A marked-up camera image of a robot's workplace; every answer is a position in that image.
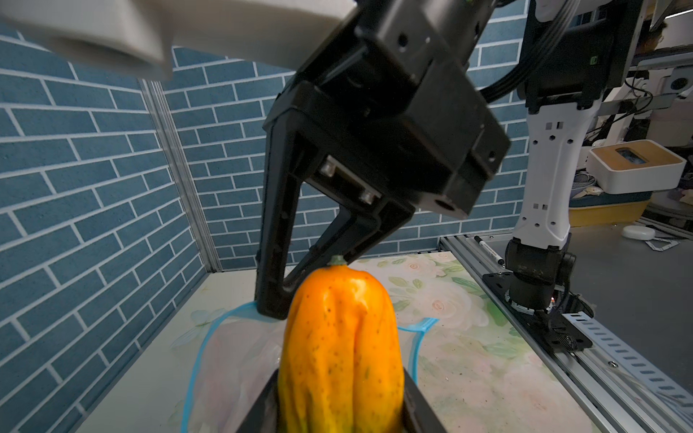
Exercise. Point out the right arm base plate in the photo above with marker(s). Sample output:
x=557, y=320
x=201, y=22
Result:
x=548, y=326

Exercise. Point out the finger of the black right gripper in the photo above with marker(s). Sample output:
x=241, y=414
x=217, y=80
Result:
x=291, y=158

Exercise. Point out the clear zip top bag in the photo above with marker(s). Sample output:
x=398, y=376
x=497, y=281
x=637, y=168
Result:
x=237, y=358

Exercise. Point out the black marker pen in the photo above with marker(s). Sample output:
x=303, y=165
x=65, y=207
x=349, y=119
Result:
x=497, y=258

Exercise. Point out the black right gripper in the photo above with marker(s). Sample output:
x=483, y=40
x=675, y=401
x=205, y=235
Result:
x=387, y=98

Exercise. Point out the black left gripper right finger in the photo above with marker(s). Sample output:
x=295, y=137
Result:
x=417, y=415

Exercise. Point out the orange green toy corn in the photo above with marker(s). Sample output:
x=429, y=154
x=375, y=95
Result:
x=341, y=365

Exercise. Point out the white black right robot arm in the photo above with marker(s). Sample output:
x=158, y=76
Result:
x=573, y=52

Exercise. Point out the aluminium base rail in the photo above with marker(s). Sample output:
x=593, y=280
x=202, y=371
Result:
x=620, y=390

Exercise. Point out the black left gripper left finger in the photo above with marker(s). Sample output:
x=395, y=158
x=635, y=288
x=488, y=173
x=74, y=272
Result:
x=263, y=417

